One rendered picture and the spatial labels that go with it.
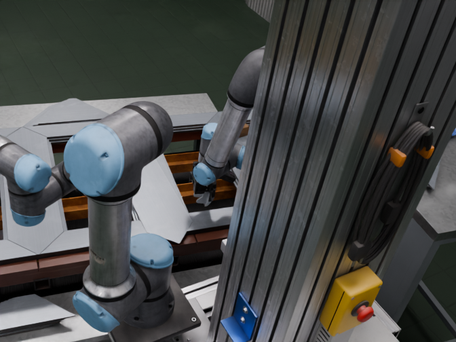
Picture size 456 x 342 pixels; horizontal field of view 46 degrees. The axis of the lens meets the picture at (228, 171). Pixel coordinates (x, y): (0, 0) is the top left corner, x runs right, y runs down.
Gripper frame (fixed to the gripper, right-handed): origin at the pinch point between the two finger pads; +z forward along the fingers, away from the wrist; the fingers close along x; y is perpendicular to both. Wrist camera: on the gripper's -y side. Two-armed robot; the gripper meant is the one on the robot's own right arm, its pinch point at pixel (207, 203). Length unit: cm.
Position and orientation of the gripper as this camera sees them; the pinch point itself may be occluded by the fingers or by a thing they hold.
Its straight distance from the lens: 207.9
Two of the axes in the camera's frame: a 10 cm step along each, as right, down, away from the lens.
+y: -9.3, 1.1, -3.5
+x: 3.4, 6.2, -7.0
